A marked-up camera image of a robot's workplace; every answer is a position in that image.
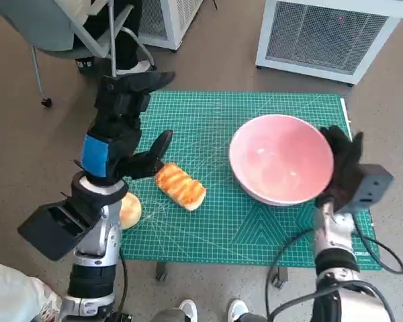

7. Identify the person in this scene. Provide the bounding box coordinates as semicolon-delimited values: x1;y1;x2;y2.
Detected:
150;298;253;322
55;0;157;74
0;260;63;322

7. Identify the grey office chair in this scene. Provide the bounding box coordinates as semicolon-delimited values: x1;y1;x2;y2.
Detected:
0;0;157;108

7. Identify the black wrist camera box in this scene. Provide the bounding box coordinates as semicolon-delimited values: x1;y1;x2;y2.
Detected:
17;193;103;261
342;163;396;214

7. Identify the round toy bread bun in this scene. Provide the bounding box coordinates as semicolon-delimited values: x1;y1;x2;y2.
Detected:
119;192;143;231

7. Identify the large white mesh cabinet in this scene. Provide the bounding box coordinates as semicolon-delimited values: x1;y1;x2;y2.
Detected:
255;0;402;87

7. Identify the pink bowl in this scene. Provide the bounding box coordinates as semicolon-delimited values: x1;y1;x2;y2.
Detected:
228;114;335;207

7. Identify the long striped toy bread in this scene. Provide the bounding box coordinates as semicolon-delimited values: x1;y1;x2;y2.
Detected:
154;163;208;212

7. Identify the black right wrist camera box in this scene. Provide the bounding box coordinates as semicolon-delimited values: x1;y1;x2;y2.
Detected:
342;163;396;214

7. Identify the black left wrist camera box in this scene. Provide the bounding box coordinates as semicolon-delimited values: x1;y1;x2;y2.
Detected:
17;193;103;261

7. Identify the small white mesh cabinet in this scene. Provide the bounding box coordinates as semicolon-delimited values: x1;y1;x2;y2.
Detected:
134;0;204;51

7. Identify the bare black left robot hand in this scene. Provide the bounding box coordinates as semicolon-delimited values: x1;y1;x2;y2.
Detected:
79;70;176;185

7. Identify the green cutting mat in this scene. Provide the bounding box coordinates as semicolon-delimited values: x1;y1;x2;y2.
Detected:
119;89;384;272

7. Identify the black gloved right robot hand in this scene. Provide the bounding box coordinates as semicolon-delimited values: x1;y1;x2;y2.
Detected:
314;125;365;214

